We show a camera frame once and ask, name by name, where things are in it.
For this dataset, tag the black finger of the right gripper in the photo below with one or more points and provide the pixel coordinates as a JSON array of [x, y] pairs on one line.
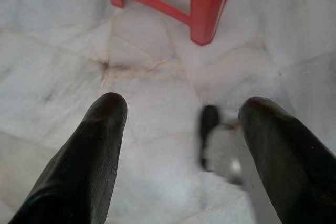
[[208, 119]]

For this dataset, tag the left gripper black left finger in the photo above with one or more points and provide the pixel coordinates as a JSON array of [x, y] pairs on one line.
[[78, 176]]

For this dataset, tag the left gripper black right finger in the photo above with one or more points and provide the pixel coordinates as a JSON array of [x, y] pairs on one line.
[[296, 176]]

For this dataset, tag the red plastic stool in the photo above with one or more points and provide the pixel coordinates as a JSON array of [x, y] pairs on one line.
[[203, 11]]

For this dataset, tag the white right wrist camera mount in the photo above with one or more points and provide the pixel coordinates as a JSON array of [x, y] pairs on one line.
[[223, 145]]

